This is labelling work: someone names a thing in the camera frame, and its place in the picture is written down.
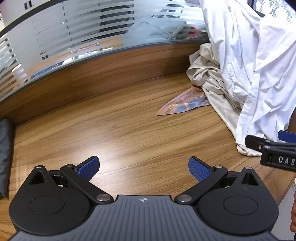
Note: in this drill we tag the patterned grey and pink scarf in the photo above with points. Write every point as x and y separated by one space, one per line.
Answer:
182 103

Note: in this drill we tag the window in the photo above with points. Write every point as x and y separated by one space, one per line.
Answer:
277 7

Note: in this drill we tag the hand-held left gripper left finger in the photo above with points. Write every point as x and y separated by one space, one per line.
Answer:
89 167

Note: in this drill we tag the white shirt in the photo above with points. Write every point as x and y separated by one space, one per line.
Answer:
261 58

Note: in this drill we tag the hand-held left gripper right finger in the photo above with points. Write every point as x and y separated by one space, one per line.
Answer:
198 168

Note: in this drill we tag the beige garment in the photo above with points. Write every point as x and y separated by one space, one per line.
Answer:
208 71

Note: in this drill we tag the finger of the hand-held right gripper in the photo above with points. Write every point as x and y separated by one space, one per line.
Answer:
254 142
288 136

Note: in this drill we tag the dark grey folded garment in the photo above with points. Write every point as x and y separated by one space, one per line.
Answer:
5 157

